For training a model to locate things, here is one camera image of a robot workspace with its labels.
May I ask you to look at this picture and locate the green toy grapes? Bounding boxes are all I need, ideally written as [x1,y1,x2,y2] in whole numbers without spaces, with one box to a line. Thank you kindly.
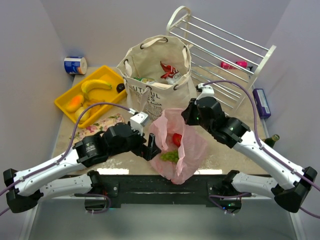
[160,150,179,164]

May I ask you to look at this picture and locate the green glass bottle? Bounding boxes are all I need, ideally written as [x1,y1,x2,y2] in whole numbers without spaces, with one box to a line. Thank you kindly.
[263,134,280,148]

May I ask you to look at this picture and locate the green chips bag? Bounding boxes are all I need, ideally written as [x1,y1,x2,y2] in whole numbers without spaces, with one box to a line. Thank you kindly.
[134,77,158,85]

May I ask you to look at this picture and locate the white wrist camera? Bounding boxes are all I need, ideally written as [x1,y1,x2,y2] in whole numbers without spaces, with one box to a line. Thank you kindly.
[128,108,150,136]
[195,83,215,100]

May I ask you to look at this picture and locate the yellow toy lemon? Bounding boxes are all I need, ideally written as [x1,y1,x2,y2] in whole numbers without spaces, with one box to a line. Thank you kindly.
[74,106,90,124]

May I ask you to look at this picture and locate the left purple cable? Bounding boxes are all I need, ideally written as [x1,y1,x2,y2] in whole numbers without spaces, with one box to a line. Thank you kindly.
[0,102,133,217]

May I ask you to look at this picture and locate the yellow plastic tray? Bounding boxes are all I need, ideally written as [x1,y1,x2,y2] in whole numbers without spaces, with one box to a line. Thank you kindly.
[54,65,127,124]

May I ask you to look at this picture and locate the dark toy plum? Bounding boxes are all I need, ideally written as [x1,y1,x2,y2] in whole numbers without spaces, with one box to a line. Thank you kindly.
[116,83,126,93]

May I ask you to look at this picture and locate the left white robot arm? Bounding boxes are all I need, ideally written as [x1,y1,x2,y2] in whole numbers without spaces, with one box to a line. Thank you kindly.
[3,122,161,213]

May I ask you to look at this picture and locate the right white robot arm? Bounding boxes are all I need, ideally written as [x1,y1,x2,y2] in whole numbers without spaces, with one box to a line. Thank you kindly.
[181,96,318,213]

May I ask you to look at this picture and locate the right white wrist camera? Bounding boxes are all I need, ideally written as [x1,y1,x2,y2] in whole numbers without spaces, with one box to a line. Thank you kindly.
[195,83,215,100]

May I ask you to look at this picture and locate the beige canvas tote bag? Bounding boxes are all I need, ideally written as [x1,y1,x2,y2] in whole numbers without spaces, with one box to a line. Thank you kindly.
[116,35,197,120]

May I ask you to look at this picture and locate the purple box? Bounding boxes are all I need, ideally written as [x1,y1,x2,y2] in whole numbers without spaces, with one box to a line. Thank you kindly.
[252,88,271,119]

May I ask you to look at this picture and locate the yellow toy banana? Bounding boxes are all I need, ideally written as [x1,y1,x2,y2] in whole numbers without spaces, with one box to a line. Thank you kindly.
[81,79,112,96]

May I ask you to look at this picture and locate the brown toy nuggets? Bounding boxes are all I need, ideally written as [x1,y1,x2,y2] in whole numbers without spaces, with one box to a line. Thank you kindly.
[83,99,104,117]

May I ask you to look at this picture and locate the blue white tissue roll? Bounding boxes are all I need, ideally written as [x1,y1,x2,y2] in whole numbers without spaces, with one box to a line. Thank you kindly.
[63,56,88,75]

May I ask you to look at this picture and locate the orange toy mango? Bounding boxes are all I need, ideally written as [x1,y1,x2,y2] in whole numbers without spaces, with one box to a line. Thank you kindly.
[65,94,85,113]

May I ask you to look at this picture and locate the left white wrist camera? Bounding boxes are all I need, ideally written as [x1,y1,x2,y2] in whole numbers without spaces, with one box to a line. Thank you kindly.
[128,108,150,136]

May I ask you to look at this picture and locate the pink packet behind rack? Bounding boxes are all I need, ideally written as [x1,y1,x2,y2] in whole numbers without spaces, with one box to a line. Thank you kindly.
[220,61,236,70]

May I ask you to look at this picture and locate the black base frame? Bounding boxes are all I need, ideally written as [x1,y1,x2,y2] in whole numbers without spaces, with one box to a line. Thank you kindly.
[87,170,251,213]

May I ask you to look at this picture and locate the white metal rack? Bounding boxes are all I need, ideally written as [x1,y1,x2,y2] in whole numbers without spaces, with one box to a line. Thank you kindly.
[165,5,277,118]

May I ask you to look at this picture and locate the red white snack packet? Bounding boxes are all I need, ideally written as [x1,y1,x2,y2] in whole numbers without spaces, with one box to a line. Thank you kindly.
[160,62,183,85]

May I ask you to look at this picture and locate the floral rectangular plate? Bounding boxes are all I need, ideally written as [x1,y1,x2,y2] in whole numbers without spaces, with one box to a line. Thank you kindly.
[69,113,125,144]

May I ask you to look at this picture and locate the pink plastic bag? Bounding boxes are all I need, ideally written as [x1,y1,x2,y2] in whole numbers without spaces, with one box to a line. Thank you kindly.
[149,108,208,185]

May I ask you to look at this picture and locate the red toy apple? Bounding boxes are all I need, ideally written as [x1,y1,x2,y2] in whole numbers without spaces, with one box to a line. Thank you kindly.
[172,133,182,148]

